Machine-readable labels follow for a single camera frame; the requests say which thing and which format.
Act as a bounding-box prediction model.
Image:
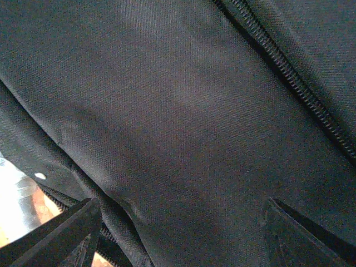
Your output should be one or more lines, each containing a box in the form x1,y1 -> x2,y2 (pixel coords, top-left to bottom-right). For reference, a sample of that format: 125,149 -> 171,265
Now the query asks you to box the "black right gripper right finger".
263,198 -> 355,266

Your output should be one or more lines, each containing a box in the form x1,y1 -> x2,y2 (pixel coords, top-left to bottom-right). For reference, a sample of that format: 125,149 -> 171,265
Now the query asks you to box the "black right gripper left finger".
1,198 -> 101,266

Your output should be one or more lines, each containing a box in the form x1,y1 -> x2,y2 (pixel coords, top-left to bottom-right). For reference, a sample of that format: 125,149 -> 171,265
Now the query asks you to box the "black student backpack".
1,1 -> 355,266

